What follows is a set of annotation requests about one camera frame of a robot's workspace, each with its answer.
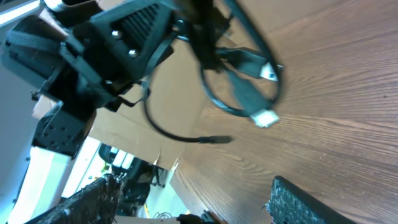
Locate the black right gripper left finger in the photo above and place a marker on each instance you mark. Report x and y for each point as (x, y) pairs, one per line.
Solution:
(95, 203)

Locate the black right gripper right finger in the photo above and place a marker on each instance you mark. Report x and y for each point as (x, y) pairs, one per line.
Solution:
(290, 204)

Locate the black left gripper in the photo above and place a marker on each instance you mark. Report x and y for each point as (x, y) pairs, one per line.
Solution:
(91, 56)

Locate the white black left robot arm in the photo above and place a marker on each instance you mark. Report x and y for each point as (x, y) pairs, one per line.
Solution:
(64, 131)

